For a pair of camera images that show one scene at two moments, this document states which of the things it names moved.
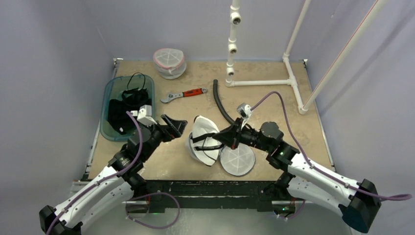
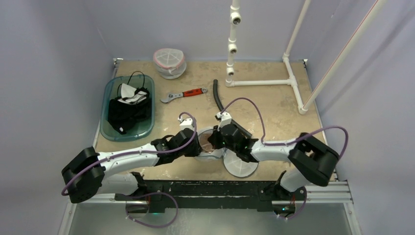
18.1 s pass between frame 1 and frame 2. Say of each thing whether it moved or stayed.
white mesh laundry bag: stayed
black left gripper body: moved
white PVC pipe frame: stayed
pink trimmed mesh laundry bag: stayed
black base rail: stayed
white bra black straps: moved
